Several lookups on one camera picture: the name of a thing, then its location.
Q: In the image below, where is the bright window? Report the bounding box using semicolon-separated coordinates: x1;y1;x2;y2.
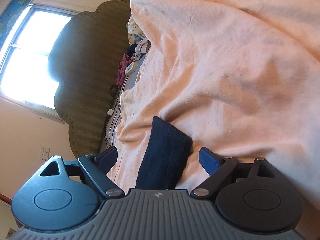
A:
1;3;76;119

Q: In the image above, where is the pile of clothes at headboard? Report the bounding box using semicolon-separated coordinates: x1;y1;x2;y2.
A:
116;16;151;88

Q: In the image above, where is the olive padded headboard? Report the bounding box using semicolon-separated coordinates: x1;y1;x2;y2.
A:
48;0;131;158

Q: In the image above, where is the blue window curtain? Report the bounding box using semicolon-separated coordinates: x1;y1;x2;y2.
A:
0;0;32;48

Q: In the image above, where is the white wall socket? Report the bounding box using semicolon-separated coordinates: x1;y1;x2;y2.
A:
40;146;50;161

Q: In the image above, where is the pink bed blanket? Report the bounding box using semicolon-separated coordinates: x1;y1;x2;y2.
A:
108;0;319;239

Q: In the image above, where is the navy and grey small garment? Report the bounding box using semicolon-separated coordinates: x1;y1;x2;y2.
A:
135;116;193;190

